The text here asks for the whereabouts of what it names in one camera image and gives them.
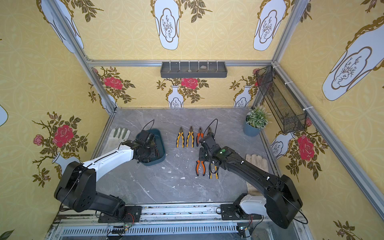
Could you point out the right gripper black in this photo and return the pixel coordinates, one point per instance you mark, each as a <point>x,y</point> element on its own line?
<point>203,154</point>

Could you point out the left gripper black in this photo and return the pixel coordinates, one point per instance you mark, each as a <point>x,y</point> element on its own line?
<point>151,149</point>

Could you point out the yellow black pliers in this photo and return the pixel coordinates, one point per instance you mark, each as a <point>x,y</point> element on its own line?
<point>180,138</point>
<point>190,138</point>
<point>213,171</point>

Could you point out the teal plastic storage box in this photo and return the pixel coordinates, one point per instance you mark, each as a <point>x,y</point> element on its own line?
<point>160,145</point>

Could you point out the red orange black pliers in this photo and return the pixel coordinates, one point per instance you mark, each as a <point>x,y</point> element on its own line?
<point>200,136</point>

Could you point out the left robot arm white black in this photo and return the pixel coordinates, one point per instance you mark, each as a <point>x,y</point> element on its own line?
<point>77,188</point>

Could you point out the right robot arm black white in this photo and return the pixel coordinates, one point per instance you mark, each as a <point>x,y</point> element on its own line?
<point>282,200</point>

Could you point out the left work glove beige green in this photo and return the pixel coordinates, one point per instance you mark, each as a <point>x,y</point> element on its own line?
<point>116,136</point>

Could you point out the blue flower pot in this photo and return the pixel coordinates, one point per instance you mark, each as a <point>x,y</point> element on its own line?
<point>251,131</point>

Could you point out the right work glove beige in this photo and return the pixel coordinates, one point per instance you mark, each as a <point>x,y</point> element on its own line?
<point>261,163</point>

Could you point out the green white artificial plant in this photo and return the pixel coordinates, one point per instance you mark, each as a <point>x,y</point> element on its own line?
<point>258,117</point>

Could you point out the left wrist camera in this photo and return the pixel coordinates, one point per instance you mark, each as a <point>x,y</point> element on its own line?
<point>144,137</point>

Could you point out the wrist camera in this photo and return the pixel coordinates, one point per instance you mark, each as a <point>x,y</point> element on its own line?
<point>144,137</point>
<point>208,142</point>

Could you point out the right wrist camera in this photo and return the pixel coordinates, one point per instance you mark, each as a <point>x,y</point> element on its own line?
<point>208,142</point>

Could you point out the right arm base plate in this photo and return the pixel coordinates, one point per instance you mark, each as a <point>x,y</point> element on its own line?
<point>233,212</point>

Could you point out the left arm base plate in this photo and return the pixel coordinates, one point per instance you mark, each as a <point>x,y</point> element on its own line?
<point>130,214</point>

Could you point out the aluminium front rail frame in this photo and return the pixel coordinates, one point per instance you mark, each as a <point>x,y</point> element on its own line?
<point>174,220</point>

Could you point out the black wire mesh basket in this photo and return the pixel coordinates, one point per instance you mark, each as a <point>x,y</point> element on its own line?
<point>286,109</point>

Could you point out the grey wall shelf tray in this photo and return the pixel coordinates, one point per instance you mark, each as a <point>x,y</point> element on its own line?
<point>194,69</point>

